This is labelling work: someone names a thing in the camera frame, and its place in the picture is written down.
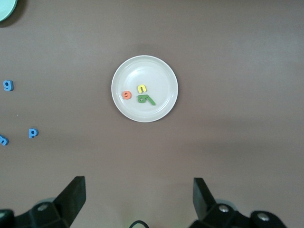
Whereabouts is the brown table cover sheet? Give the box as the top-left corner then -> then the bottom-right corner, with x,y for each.
0,0 -> 304,228

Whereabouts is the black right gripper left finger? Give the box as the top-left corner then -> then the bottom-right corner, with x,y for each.
0,175 -> 86,228

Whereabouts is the pale green plate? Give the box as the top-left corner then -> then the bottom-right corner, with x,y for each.
0,0 -> 19,22

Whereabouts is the beige brown plate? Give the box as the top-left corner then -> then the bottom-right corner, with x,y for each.
111,55 -> 179,123

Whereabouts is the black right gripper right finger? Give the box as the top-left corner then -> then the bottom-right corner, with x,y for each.
189,177 -> 288,228

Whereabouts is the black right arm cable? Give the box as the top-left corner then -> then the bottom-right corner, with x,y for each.
129,220 -> 148,228

